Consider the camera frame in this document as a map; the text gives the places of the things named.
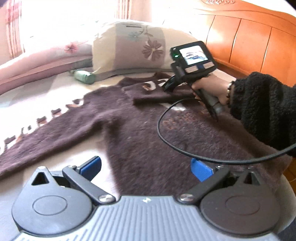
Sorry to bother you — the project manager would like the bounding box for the dark brown knit sweater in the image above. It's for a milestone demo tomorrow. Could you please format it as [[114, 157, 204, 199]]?
[[0, 71, 293, 197]]

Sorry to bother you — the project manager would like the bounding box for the black sleeve right forearm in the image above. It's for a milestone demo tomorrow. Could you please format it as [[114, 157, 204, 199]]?
[[228, 72, 295, 150]]

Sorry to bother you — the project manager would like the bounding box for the person's right hand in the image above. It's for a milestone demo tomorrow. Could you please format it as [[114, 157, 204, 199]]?
[[191, 75, 234, 105]]

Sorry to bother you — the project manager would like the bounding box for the orange wooden headboard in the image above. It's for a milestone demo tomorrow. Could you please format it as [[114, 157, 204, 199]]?
[[194, 0, 296, 195]]

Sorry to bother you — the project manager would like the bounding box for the floral beige pillow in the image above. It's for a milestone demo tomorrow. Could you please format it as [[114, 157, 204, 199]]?
[[92, 21, 196, 81]]

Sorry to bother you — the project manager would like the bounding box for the patchwork pastel bed sheet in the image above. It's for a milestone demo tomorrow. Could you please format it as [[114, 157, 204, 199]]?
[[0, 67, 296, 241]]

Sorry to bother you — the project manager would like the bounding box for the green glass bottle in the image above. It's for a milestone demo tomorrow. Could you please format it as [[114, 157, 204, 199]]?
[[70, 70, 96, 85]]

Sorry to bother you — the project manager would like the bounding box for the folded pink floral quilt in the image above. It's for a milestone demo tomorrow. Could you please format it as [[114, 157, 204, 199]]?
[[1, 42, 92, 94]]

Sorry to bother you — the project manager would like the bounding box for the pink striped curtain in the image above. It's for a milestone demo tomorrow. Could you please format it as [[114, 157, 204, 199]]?
[[6, 0, 24, 59]]

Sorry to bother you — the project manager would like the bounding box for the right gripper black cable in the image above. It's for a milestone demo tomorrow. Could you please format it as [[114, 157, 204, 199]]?
[[157, 97, 296, 165]]

